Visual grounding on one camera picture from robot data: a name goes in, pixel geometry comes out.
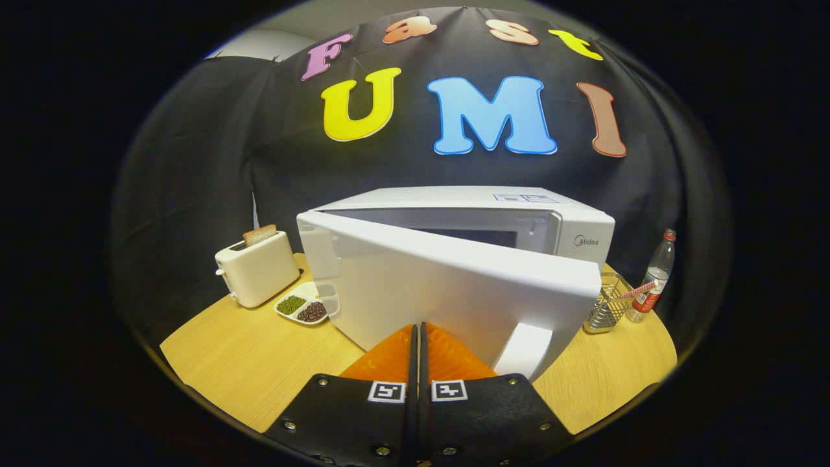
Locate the white divided dish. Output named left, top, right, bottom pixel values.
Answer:
left=274, top=281, right=339, bottom=326

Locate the pink striped straw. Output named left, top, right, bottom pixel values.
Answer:
left=619, top=280, right=659, bottom=300

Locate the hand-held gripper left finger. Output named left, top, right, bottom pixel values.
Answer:
left=265, top=324, right=419, bottom=467

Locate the clear plastic bottle red label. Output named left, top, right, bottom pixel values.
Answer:
left=626, top=228, right=677, bottom=324

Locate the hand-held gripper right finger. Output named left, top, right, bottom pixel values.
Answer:
left=418, top=322, right=575, bottom=467

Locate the white microwave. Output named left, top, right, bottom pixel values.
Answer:
left=296, top=186, right=616, bottom=381

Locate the toast slice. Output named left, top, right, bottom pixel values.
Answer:
left=243, top=224, right=278, bottom=247

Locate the metal wire basket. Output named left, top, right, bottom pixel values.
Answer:
left=582, top=272, right=633, bottom=335

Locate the white toaster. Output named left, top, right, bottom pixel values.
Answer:
left=215, top=231, right=301, bottom=309

